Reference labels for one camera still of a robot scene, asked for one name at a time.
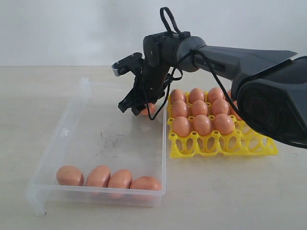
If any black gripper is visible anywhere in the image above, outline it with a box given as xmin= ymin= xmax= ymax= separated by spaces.
xmin=118 ymin=64 xmax=170 ymax=116

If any brown egg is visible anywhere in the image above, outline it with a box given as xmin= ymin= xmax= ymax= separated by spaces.
xmin=140 ymin=103 xmax=156 ymax=116
xmin=130 ymin=176 xmax=162 ymax=191
xmin=86 ymin=165 xmax=111 ymax=187
xmin=190 ymin=100 xmax=208 ymax=116
xmin=211 ymin=98 xmax=230 ymax=116
xmin=56 ymin=165 xmax=84 ymax=186
xmin=108 ymin=169 xmax=133 ymax=189
xmin=171 ymin=100 xmax=189 ymax=118
xmin=172 ymin=116 xmax=191 ymax=137
xmin=193 ymin=115 xmax=213 ymax=136
xmin=213 ymin=114 xmax=235 ymax=135
xmin=229 ymin=101 xmax=242 ymax=120

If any brown egg packed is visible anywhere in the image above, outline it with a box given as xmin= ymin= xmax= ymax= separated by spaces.
xmin=207 ymin=87 xmax=224 ymax=104
xmin=170 ymin=89 xmax=186 ymax=104
xmin=225 ymin=89 xmax=232 ymax=101
xmin=189 ymin=88 xmax=205 ymax=104

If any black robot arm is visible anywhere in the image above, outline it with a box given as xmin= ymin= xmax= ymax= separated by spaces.
xmin=112 ymin=32 xmax=307 ymax=148

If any clear plastic bin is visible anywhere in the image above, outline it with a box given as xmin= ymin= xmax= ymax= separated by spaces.
xmin=27 ymin=78 xmax=167 ymax=216

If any yellow plastic egg tray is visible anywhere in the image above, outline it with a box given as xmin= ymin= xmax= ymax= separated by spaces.
xmin=167 ymin=92 xmax=278 ymax=158

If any black camera cable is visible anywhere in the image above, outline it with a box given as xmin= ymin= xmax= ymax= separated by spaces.
xmin=141 ymin=6 xmax=243 ymax=121

